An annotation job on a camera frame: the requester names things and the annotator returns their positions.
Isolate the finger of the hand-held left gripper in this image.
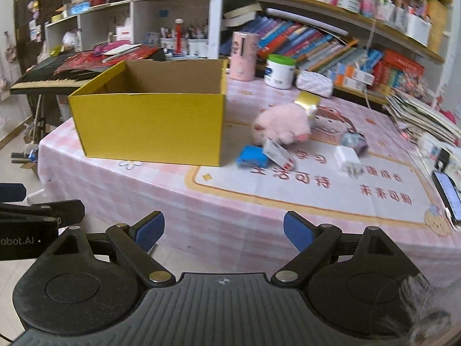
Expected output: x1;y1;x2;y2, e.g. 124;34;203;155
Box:
0;183;27;201
0;200;86;229

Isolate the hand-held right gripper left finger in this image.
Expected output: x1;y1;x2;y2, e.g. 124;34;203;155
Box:
50;211;173;287

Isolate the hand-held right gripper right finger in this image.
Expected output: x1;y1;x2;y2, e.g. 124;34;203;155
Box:
272;211;407;288

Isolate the yellow cardboard box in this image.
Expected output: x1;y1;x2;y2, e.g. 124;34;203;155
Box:
68;59;229;167

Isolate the pink plush toy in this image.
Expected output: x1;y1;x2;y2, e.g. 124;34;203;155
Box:
251;103;312;146

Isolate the yellow tape roll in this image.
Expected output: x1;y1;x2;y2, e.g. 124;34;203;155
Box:
293;91;323;118

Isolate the black keyboard stand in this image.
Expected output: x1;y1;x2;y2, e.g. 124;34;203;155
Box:
22;94;49;159

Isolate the white packet with red label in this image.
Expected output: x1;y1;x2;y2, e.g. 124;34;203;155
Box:
262;138;296;169

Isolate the small blue box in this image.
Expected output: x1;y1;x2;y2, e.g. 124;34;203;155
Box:
236;145;271;169

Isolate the white charger plug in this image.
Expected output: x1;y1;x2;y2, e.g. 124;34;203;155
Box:
333;145;364;179

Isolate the grey purple small packet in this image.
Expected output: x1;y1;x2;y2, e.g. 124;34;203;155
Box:
340;131;369;155

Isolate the black keyboard piano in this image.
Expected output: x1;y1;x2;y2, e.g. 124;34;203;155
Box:
9;48;166;96

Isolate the white quilted pouch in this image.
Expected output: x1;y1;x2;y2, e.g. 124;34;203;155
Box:
295;70;334;98

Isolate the red patterned bag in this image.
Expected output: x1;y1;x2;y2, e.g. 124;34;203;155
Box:
54;45;159;76

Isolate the black smartphone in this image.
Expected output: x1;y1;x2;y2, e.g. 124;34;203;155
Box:
431;170;461;224

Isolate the white small carton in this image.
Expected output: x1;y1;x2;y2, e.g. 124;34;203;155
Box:
418;133;451;169

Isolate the white jar with green lid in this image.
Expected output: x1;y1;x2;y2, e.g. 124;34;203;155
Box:
264;54;296;89

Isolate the white plastic bag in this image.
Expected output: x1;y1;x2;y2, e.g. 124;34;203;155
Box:
62;31;82;49

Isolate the white envelope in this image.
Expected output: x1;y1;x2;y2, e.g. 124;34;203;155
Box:
103;44;143;63

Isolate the stack of small cartons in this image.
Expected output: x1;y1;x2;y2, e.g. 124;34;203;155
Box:
324;48;383;88

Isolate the stack of magazines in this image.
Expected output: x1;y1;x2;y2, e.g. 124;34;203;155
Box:
383;88;461;145

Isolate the pink cylinder container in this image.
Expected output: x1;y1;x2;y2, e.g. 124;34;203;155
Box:
229;31;260;81

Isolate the row of leaning books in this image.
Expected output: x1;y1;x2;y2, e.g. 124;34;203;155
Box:
238;16;382;74

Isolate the blue box in clear case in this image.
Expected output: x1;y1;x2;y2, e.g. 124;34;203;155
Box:
67;2;90;16

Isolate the bunch of pens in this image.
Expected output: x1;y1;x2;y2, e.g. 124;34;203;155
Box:
160;22;209;40

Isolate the grey slim folder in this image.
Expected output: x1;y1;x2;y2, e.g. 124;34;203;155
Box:
267;8;357;44

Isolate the white shelf unit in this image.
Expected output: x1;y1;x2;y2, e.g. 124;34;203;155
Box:
45;0;226;60

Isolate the thick cream-paged book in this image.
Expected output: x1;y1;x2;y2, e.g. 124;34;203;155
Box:
224;3;263;18
223;15;258;28

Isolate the wooden bookshelf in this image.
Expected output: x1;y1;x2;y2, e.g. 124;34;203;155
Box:
223;0;454;106

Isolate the white cable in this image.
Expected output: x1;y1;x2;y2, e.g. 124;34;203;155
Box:
363;17;376;109

